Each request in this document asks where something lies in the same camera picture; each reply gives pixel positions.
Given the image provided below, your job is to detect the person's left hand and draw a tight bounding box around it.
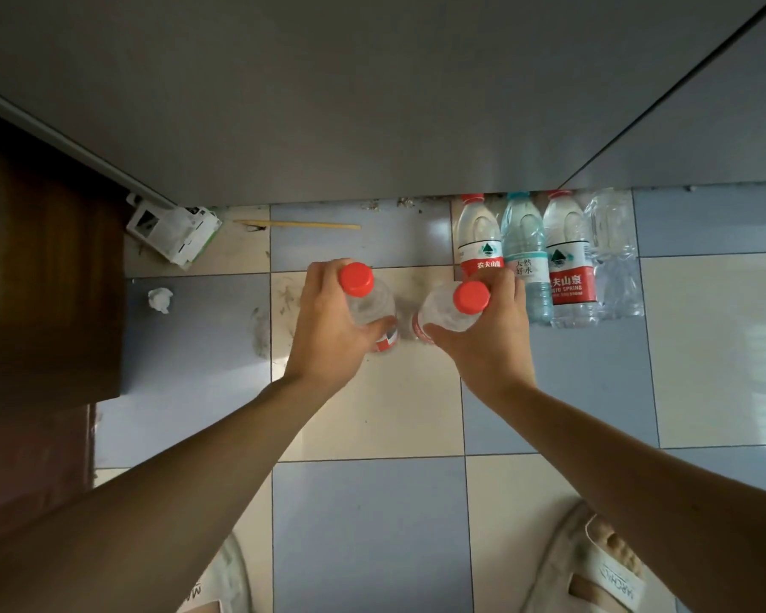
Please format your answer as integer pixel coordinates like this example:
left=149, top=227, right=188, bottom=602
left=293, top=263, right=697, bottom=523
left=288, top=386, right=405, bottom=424
left=283, top=258, right=398, bottom=393

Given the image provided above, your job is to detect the person's right hand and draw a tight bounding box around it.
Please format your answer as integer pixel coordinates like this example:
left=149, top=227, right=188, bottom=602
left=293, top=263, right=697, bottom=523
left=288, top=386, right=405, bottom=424
left=424, top=267, right=537, bottom=403

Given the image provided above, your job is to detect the white-cap clear bottle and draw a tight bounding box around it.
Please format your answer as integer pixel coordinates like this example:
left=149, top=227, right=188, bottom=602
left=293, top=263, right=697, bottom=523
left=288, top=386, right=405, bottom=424
left=584, top=187, right=646, bottom=321

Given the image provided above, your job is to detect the person's right forearm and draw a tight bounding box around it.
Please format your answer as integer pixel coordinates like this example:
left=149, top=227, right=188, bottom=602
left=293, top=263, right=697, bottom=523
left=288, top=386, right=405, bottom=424
left=484, top=382, right=766, bottom=613

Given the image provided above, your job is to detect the person's left forearm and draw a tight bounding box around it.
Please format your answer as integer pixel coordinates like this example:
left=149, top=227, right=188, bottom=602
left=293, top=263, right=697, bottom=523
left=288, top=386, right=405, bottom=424
left=0, top=375, right=333, bottom=613

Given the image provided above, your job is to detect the person's right foot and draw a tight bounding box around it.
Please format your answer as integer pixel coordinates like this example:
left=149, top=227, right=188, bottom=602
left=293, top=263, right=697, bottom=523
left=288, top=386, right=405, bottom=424
left=568, top=513, right=646, bottom=610

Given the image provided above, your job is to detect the grey base cabinet door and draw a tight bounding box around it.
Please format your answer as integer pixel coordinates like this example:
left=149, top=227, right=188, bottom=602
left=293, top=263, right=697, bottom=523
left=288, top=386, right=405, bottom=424
left=0, top=0, right=766, bottom=209

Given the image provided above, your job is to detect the thin yellow stick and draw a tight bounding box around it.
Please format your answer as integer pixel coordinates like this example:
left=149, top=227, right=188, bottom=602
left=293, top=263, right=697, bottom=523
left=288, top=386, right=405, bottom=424
left=232, top=218, right=363, bottom=232

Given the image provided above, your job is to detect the white torn cardboard box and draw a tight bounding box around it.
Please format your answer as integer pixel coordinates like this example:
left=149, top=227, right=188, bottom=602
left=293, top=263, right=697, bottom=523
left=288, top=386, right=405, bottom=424
left=125, top=192, right=223, bottom=271

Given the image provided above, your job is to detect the white sandal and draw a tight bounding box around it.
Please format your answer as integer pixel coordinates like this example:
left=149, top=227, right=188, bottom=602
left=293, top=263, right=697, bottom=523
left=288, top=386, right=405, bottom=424
left=522, top=501, right=677, bottom=613
left=175, top=532, right=254, bottom=613

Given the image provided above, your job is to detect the grey drawer front with handle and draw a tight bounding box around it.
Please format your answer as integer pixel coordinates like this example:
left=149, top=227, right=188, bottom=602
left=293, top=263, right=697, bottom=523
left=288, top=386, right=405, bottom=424
left=558, top=0, right=766, bottom=192

